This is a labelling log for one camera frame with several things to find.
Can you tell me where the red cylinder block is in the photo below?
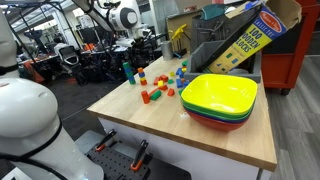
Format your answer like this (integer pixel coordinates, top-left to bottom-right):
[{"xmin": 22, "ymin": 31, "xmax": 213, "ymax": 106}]
[{"xmin": 141, "ymin": 91, "xmax": 150, "ymax": 104}]

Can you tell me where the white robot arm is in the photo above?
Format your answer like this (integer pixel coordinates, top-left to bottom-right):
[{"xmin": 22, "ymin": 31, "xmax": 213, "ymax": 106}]
[{"xmin": 0, "ymin": 14, "xmax": 105, "ymax": 180}]

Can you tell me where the green and blue block tower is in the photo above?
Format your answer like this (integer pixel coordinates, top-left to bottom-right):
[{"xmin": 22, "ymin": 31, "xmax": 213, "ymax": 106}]
[{"xmin": 123, "ymin": 62, "xmax": 136, "ymax": 85}]

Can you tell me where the red blue yellow block stack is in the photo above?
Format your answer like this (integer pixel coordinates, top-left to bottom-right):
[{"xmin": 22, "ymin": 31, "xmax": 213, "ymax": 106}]
[{"xmin": 138, "ymin": 72, "xmax": 147, "ymax": 85}]

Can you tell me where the yellow plastic bowl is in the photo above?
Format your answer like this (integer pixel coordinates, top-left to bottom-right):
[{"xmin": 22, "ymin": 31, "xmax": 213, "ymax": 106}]
[{"xmin": 181, "ymin": 74, "xmax": 258, "ymax": 115}]

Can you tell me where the green plastic bowl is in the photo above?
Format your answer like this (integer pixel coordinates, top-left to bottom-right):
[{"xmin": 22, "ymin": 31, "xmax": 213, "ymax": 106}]
[{"xmin": 182, "ymin": 101, "xmax": 254, "ymax": 121}]

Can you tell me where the red step-shaped block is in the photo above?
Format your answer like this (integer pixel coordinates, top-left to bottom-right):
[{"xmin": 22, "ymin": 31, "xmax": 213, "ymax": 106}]
[{"xmin": 167, "ymin": 88, "xmax": 175, "ymax": 97}]

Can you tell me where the red tool cabinet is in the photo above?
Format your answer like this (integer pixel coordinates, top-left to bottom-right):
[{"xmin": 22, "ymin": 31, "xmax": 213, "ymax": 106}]
[{"xmin": 261, "ymin": 0, "xmax": 320, "ymax": 96}]

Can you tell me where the orange black clamp right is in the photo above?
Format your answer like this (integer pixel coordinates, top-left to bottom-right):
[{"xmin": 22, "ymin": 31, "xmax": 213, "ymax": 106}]
[{"xmin": 130, "ymin": 140, "xmax": 149, "ymax": 172}]

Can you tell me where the long red rectangular block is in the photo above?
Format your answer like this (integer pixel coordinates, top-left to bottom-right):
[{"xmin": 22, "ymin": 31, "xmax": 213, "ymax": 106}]
[{"xmin": 148, "ymin": 88, "xmax": 159, "ymax": 97}]

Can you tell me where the orange black clamp left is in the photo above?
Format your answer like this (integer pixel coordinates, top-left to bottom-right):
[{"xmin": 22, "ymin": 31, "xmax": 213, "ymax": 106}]
[{"xmin": 95, "ymin": 129, "xmax": 117, "ymax": 152}]

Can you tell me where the red plastic bowl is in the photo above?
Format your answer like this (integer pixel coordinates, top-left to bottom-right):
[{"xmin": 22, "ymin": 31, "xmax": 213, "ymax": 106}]
[{"xmin": 188, "ymin": 112, "xmax": 247, "ymax": 132}]

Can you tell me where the grey plastic bin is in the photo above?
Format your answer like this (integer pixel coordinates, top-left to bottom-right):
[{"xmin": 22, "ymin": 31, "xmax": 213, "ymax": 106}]
[{"xmin": 183, "ymin": 39, "xmax": 262, "ymax": 84}]

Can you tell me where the small orange cube block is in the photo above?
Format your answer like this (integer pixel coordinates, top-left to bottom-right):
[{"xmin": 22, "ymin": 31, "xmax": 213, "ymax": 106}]
[{"xmin": 138, "ymin": 67, "xmax": 144, "ymax": 73}]

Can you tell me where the blue plastic bowl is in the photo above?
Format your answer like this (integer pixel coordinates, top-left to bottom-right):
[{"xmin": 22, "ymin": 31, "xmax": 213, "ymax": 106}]
[{"xmin": 183, "ymin": 106, "xmax": 252, "ymax": 124}]

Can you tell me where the orange black clamp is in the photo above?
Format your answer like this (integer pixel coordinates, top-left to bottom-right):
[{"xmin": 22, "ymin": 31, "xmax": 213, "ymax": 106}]
[
  {"xmin": 130, "ymin": 140, "xmax": 149, "ymax": 172},
  {"xmin": 95, "ymin": 129, "xmax": 117, "ymax": 152}
]

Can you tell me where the green cylinder block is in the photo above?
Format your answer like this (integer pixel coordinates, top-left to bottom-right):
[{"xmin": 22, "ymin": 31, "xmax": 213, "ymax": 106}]
[{"xmin": 150, "ymin": 90, "xmax": 162, "ymax": 101}]

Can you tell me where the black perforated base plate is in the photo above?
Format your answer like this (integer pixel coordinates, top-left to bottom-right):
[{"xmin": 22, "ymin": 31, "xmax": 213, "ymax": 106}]
[{"xmin": 87, "ymin": 142, "xmax": 150, "ymax": 180}]

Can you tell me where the wooden blocks cardboard box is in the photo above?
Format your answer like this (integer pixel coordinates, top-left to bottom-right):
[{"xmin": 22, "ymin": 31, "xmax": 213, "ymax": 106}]
[{"xmin": 197, "ymin": 0, "xmax": 302, "ymax": 74}]

